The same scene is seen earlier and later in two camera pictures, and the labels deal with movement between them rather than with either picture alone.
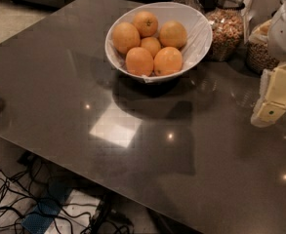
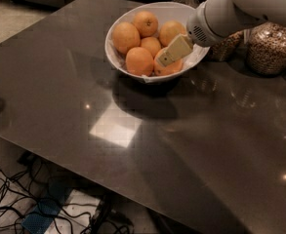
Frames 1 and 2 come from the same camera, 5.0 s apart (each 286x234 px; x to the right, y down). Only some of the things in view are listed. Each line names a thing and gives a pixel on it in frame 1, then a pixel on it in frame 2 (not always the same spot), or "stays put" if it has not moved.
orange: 140,61 stays put
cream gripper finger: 278,90 to 199,33
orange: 167,59 stays put
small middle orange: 151,44 stays put
